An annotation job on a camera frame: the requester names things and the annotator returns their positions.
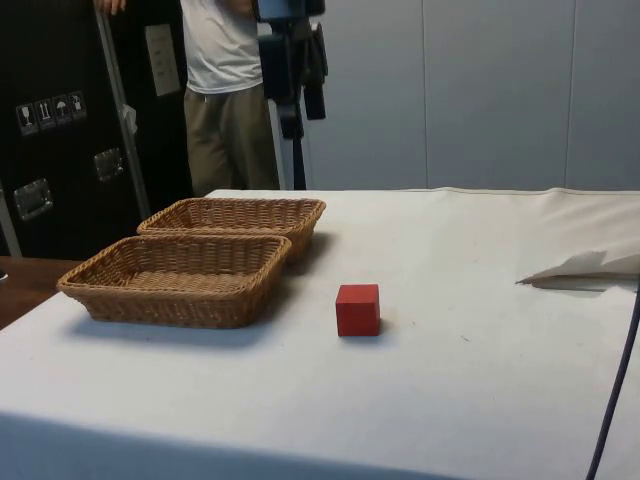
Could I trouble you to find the person in white shirt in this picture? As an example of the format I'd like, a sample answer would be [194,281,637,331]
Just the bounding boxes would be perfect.
[93,0,281,198]

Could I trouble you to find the black cable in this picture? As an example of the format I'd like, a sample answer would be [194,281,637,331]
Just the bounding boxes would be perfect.
[584,279,640,480]

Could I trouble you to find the red cube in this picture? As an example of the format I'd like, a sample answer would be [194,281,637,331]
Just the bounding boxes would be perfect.
[335,283,381,338]

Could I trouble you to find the pale locker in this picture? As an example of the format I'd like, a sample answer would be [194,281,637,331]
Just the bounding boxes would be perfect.
[423,0,582,191]
[269,0,425,191]
[579,0,640,191]

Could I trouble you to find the black cabinet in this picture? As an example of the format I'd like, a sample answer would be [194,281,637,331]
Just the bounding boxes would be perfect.
[0,0,197,261]

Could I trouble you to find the wicker basket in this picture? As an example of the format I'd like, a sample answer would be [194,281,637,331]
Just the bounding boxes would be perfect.
[136,197,327,266]
[56,234,293,330]

